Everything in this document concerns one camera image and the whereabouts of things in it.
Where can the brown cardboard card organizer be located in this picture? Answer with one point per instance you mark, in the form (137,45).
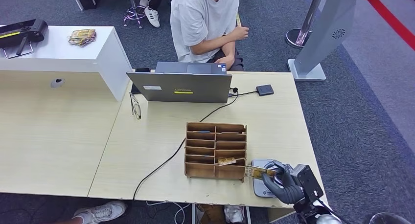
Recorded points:
(201,170)

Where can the grey laptop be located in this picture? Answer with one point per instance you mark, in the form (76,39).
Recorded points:
(181,86)

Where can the white sneaker with laces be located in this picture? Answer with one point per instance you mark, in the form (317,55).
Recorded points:
(103,211)

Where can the hotel room key card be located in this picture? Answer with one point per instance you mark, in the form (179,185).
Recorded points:
(227,161)

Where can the blue card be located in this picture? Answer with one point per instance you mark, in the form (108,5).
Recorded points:
(203,131)

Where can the person's right forearm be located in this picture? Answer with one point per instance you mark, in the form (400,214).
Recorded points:
(210,46)

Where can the black phone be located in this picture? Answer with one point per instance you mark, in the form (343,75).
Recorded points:
(142,70)

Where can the small black box device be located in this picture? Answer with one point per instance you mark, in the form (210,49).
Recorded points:
(265,90)

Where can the brown cardboard box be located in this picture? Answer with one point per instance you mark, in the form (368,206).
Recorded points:
(210,216)

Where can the bystander's bare leg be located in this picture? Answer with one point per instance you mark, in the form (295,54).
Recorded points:
(73,220)

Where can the chrome stool base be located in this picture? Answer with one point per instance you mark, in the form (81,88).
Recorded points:
(132,3)

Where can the round glass dome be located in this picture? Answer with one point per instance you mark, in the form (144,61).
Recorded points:
(389,218)

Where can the white sneaker with black stripes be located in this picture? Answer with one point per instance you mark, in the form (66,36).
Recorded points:
(144,2)
(153,16)

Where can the red barrier belt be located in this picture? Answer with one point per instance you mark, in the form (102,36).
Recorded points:
(389,18)

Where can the white bag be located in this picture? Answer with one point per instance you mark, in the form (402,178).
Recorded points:
(233,213)

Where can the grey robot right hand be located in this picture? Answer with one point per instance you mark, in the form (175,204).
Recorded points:
(287,191)

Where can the white card reader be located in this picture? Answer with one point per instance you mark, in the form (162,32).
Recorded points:
(259,187)

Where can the chrome stanchion post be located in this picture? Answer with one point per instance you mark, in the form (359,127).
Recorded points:
(298,38)

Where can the eyeglasses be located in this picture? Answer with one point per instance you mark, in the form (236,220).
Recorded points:
(136,110)

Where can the person's left forearm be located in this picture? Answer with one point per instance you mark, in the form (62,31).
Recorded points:
(230,49)

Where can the stack of key cards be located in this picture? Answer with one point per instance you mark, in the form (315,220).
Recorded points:
(82,37)

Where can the person's left hand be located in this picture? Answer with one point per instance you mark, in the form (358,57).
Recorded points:
(226,63)

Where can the ID card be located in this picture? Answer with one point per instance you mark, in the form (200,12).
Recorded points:
(257,172)

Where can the white counter cabinet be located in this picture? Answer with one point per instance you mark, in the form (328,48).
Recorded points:
(64,54)

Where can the person's right hand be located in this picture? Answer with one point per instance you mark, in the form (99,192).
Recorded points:
(241,33)

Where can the silver kiosk stand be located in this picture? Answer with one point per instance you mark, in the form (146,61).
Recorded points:
(324,28)

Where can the black device with metal stand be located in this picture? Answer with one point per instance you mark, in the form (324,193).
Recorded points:
(32,29)

